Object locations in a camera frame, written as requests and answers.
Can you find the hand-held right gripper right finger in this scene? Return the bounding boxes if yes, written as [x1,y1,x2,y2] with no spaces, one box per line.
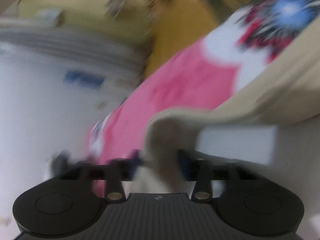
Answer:
[177,150,251,202]

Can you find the cream jacket with black trim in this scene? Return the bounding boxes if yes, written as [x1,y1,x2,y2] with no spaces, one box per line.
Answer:
[125,17,320,205]

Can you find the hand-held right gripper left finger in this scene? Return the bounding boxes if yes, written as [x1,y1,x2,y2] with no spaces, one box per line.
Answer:
[59,150,141,202]

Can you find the grey curtain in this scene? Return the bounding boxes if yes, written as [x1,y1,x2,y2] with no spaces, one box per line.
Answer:
[0,17,148,78]

